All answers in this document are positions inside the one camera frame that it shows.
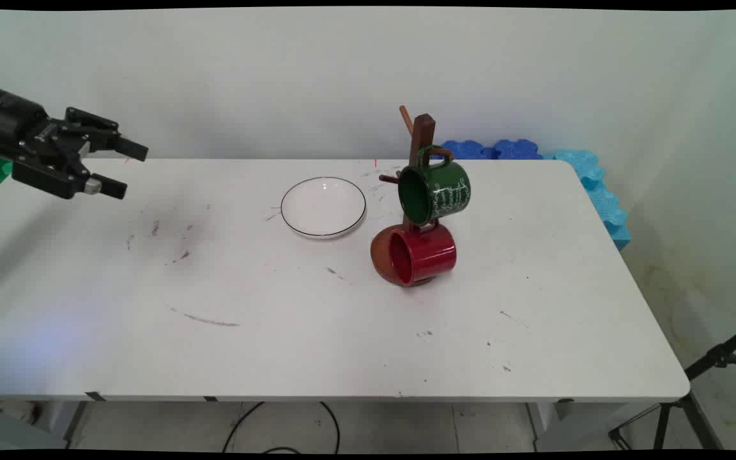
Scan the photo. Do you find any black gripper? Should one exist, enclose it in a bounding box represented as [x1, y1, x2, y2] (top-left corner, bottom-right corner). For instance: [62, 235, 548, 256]
[0, 82, 149, 201]

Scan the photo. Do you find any light blue foam mat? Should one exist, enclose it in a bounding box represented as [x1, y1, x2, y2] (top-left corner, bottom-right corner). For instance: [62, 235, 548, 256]
[542, 149, 632, 251]

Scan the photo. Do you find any red mug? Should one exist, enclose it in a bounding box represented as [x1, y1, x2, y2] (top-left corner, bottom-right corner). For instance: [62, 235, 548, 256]
[387, 220, 458, 287]

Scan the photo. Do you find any dark blue foam mat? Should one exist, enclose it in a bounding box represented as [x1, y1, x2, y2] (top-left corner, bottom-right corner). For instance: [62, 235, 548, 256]
[440, 139, 544, 160]

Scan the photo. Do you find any brown wooden mug tree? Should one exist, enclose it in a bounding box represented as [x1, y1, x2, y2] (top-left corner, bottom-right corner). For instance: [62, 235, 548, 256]
[370, 105, 456, 287]

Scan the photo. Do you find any black floor cable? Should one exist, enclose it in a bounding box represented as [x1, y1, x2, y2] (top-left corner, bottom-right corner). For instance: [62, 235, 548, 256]
[222, 401, 341, 454]

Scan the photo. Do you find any green mug with white print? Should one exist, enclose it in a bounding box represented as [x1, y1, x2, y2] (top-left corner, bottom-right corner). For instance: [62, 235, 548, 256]
[397, 146, 472, 226]

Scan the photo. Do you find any grey box under table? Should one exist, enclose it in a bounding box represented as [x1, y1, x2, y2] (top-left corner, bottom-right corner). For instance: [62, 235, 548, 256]
[0, 404, 68, 451]

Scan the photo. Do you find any white plate with black rim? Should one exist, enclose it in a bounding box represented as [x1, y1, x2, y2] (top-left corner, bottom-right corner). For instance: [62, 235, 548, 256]
[280, 177, 367, 240]

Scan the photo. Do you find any black tripod stand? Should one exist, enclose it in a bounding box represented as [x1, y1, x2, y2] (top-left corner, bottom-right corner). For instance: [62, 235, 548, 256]
[609, 319, 736, 451]

